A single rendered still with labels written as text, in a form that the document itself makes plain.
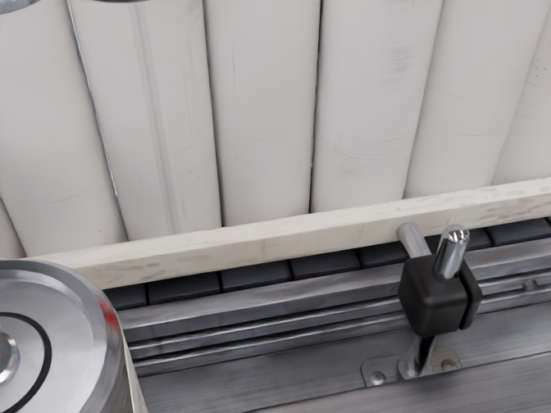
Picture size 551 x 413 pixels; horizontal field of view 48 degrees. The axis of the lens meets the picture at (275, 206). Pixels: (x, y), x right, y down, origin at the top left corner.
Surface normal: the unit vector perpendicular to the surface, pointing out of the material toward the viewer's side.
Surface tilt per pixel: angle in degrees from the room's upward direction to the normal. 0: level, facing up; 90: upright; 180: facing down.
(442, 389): 0
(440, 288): 0
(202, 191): 90
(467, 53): 90
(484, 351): 0
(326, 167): 90
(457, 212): 90
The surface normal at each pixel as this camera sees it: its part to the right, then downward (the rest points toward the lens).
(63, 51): 0.95, 0.22
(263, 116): 0.05, 0.71
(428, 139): -0.77, 0.45
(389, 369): 0.00, -0.70
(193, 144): 0.76, 0.47
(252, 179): -0.21, 0.70
